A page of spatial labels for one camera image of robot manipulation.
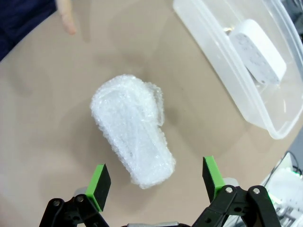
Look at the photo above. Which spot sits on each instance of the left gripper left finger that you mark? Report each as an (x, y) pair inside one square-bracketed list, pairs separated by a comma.
[(101, 189)]

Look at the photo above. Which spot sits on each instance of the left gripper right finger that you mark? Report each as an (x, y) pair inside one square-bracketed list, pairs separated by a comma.
[(213, 179)]

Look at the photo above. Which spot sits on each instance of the unwrapped white clock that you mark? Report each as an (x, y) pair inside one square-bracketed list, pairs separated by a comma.
[(258, 47)]

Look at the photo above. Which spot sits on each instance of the bubble-wrapped white clock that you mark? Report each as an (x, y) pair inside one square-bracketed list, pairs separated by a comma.
[(130, 130)]

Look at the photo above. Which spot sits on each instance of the person's left hand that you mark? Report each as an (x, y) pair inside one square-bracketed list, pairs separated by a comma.
[(67, 19)]

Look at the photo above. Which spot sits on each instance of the white power strip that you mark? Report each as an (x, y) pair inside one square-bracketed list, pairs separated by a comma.
[(287, 189)]

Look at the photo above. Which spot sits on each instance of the clear plastic container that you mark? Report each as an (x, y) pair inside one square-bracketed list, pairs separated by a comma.
[(260, 106)]

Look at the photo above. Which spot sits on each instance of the person in purple jacket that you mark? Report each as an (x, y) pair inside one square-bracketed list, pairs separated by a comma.
[(19, 19)]

